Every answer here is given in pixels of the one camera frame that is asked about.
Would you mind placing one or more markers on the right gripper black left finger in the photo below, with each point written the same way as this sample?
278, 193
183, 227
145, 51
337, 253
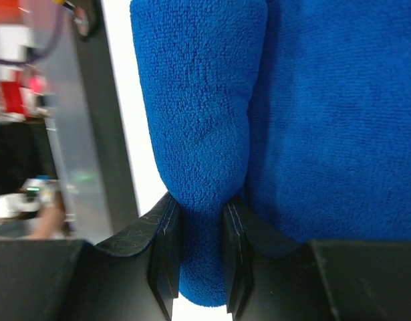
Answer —
132, 275

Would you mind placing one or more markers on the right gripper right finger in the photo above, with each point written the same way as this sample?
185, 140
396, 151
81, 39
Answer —
268, 275

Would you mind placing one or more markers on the blue towel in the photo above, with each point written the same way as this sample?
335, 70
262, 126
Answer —
301, 107

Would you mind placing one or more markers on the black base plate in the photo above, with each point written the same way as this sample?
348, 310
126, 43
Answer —
103, 109

